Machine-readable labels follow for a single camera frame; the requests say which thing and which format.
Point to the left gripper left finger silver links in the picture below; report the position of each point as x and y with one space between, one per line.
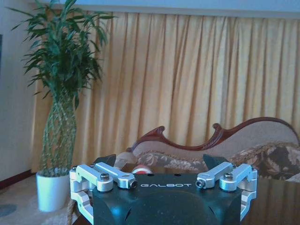
107 173

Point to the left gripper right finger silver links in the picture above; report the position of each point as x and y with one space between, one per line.
236 174

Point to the clear crumpled plastic piece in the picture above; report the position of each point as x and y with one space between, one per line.
124 159

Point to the red and white round object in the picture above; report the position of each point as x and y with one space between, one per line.
141 170

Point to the brown floral cushion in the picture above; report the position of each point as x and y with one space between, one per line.
274 158

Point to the wooden framed beige sofa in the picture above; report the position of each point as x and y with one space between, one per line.
253 134

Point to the white round plant pot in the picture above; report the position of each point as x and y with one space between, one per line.
52 191

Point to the pale patterned floor rug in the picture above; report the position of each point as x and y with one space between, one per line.
21 206

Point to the yellow pleated curtain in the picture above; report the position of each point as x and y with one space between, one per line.
178 79

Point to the tall green bamboo plant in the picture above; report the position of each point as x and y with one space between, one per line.
61 70

